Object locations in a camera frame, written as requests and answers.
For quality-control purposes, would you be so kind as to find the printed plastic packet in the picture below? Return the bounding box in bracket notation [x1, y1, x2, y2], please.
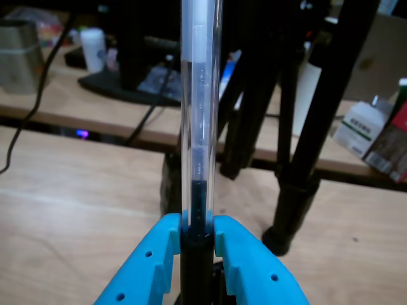
[138, 65, 182, 96]

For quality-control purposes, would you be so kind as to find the black power cable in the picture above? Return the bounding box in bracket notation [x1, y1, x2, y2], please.
[0, 12, 77, 175]

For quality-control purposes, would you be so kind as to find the black monitor cable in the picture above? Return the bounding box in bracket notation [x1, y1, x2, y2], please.
[127, 57, 175, 144]

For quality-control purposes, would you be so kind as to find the black monitor stand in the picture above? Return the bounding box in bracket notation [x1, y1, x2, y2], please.
[78, 0, 184, 107]

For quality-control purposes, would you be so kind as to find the wooden desk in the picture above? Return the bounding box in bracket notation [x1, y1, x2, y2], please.
[0, 44, 407, 191]

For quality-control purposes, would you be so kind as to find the clear gel pen black cap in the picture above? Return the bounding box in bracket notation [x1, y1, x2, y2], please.
[178, 0, 223, 305]

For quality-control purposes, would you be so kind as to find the black flat box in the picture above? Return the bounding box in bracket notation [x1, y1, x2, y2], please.
[65, 46, 88, 69]

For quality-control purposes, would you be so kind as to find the red-brown printed carton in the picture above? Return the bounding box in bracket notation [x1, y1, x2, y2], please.
[362, 101, 407, 184]

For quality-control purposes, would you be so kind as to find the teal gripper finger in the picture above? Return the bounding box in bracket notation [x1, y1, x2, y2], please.
[92, 213, 184, 305]
[213, 215, 311, 305]

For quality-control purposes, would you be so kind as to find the white plastic bottle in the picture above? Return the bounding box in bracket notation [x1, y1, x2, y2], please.
[79, 27, 107, 74]

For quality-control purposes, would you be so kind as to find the white carton green print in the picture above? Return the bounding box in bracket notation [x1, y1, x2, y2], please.
[333, 95, 394, 159]

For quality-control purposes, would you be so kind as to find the silver metal box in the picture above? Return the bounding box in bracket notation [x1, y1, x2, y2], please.
[0, 20, 45, 95]

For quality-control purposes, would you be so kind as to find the brown cardboard box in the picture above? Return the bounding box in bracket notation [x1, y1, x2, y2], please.
[343, 12, 407, 102]

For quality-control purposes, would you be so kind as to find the colourful block pile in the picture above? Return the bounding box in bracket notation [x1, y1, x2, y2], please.
[37, 18, 62, 48]

